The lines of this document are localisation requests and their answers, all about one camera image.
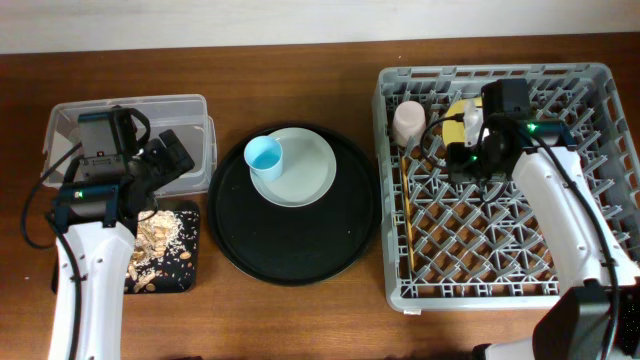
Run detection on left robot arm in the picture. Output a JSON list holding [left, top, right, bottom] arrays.
[[46, 106, 194, 359]]

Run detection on pink cup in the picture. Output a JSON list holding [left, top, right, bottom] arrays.
[[392, 101, 426, 147]]

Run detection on round black serving tray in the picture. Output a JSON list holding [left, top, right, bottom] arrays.
[[207, 126, 381, 286]]

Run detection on clear plastic waste bin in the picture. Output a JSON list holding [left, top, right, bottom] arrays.
[[42, 94, 217, 198]]

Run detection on white label on bin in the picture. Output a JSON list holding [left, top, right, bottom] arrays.
[[50, 132, 74, 174]]

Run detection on food scraps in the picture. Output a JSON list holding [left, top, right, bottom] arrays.
[[124, 210, 200, 295]]

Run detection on wooden chopstick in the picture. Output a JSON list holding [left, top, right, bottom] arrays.
[[400, 158, 415, 272], [400, 156, 413, 254]]

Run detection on light blue cup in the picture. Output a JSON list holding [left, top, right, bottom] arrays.
[[244, 136, 283, 182]]

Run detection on grey dishwasher rack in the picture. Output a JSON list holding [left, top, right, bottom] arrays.
[[372, 63, 639, 314]]

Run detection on yellow bowl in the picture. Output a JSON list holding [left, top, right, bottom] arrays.
[[442, 97, 482, 146]]

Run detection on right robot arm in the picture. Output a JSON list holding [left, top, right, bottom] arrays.
[[443, 78, 639, 360]]

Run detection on grey round plate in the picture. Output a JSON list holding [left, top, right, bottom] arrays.
[[249, 127, 337, 208]]

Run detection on black rectangular tray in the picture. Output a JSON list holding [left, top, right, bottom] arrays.
[[65, 200, 201, 295]]

